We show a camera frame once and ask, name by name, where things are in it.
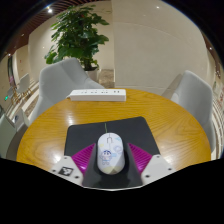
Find grey-green armchair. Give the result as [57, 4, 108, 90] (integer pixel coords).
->
[0, 108, 30, 160]

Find large green leafy plant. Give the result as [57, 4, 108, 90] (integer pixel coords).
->
[44, 4, 110, 72]

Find light grey shell chair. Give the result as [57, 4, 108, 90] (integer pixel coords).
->
[29, 57, 105, 125]
[162, 69, 217, 153]

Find small white chair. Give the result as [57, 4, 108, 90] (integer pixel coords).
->
[16, 73, 32, 98]

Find black mouse pad green lines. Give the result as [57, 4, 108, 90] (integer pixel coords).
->
[63, 116, 161, 190]

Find white plant pot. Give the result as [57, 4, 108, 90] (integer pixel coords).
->
[84, 68, 101, 83]

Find white power strip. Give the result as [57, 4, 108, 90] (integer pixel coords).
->
[66, 88, 128, 102]

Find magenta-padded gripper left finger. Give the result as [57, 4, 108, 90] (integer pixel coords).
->
[49, 142, 99, 187]

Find white cartoon-print computer mouse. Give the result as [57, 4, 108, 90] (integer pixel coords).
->
[96, 132, 127, 176]

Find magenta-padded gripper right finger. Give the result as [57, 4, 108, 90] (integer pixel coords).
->
[124, 142, 176, 187]

